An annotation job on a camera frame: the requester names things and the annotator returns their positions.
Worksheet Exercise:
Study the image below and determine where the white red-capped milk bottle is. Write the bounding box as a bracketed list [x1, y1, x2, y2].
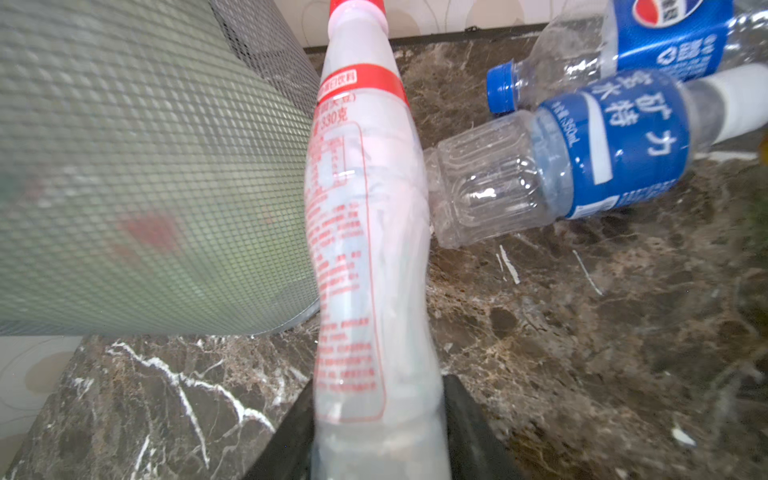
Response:
[304, 1, 451, 479]

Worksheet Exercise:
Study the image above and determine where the green-lined mesh waste bin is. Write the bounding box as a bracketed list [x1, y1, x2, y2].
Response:
[1, 1, 319, 336]

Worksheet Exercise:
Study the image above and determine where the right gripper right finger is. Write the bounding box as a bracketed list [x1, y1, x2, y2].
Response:
[443, 374, 524, 480]

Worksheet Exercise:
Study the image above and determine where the clear bottle blue label white cap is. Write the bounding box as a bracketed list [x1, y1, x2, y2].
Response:
[425, 63, 767, 249]

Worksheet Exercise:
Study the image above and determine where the clear Pepsi bottle blue cap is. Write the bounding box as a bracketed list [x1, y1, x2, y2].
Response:
[486, 1, 767, 115]

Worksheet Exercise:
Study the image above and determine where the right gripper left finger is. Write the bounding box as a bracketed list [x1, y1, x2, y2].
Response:
[242, 380, 315, 480]

